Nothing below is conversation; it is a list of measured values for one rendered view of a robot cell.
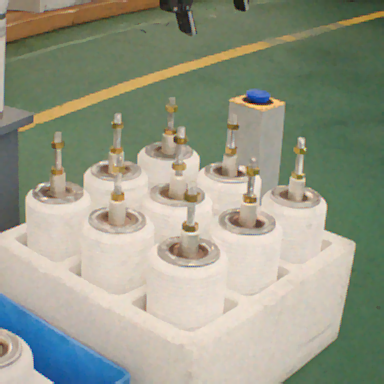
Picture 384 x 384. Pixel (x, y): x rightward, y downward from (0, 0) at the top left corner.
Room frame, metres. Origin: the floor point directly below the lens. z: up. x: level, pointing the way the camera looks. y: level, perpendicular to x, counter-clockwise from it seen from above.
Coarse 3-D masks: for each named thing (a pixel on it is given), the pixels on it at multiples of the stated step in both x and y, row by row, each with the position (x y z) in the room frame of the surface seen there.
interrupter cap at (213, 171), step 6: (216, 162) 1.14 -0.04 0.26; (222, 162) 1.14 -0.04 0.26; (204, 168) 1.12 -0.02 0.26; (210, 168) 1.12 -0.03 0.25; (216, 168) 1.12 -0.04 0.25; (240, 168) 1.13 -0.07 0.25; (204, 174) 1.10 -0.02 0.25; (210, 174) 1.09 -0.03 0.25; (216, 174) 1.10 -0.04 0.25; (222, 174) 1.11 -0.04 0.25; (240, 174) 1.11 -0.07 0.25; (216, 180) 1.08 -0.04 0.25; (222, 180) 1.08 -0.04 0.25; (228, 180) 1.07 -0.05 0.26; (234, 180) 1.08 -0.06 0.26; (240, 180) 1.08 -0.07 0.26; (246, 180) 1.08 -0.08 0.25
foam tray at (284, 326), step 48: (0, 240) 0.98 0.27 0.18; (336, 240) 1.05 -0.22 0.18; (0, 288) 0.97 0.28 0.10; (48, 288) 0.90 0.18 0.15; (96, 288) 0.87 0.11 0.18; (144, 288) 0.88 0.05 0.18; (288, 288) 0.90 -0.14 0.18; (336, 288) 1.02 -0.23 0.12; (96, 336) 0.84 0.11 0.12; (144, 336) 0.79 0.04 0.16; (192, 336) 0.77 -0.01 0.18; (240, 336) 0.82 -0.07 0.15; (288, 336) 0.92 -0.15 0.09; (336, 336) 1.05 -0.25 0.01
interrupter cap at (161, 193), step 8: (160, 184) 1.04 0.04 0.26; (168, 184) 1.05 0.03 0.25; (152, 192) 1.02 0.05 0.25; (160, 192) 1.02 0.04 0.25; (168, 192) 1.03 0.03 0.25; (200, 192) 1.03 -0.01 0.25; (160, 200) 0.99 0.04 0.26; (168, 200) 0.99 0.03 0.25; (176, 200) 1.00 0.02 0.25; (200, 200) 1.00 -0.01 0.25
